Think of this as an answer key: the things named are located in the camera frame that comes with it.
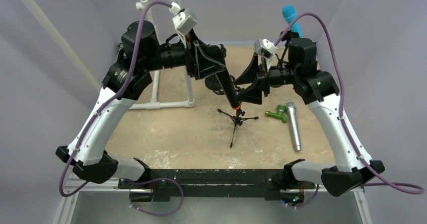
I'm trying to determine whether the silver grey microphone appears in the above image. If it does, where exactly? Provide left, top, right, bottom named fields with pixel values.
left=286, top=102, right=302, bottom=152

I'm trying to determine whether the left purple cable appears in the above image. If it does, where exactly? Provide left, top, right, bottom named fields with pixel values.
left=58, top=1, right=174, bottom=198

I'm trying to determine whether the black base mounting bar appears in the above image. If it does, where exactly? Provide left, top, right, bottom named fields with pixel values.
left=118, top=169, right=315, bottom=202

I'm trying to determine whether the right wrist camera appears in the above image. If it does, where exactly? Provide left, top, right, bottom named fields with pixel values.
left=254, top=38, right=277, bottom=70

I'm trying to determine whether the black tripod mic stand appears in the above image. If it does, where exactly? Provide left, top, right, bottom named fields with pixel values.
left=217, top=107, right=259, bottom=148

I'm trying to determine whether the black clip round-base stand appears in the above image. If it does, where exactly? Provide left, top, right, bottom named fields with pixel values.
left=275, top=30, right=300, bottom=66

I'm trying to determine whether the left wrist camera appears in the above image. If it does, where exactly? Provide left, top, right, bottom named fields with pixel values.
left=169, top=2, right=198, bottom=35

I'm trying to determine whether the black microphone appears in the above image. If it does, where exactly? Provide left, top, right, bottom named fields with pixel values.
left=215, top=70, right=241, bottom=110

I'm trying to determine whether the blue microphone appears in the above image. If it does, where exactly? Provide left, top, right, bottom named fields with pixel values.
left=281, top=5, right=303, bottom=38

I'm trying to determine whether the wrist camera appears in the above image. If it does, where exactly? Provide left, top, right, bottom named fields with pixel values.
left=254, top=38, right=277, bottom=70
left=169, top=2, right=198, bottom=35

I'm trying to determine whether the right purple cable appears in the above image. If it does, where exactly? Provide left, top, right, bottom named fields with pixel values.
left=274, top=12, right=425, bottom=195

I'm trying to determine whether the green tap faucet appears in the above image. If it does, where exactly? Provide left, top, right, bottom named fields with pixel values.
left=265, top=105, right=288, bottom=123

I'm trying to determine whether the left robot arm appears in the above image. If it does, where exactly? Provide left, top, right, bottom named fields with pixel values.
left=56, top=20, right=240, bottom=188

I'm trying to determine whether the white PVC pipe frame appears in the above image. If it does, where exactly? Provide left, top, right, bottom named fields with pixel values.
left=20, top=0, right=195, bottom=110

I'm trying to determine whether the aluminium rail frame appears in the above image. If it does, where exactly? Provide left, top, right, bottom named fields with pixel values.
left=52, top=42, right=373, bottom=224

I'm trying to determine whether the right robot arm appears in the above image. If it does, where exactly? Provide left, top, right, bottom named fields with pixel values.
left=236, top=38, right=385, bottom=197

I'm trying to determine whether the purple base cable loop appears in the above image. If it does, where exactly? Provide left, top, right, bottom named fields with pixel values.
left=129, top=177, right=184, bottom=217

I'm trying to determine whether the black shock-mount round-base stand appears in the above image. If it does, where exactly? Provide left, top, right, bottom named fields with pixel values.
left=204, top=76, right=225, bottom=96

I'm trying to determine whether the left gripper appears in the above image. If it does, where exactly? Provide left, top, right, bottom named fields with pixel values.
left=142, top=27, right=226, bottom=78

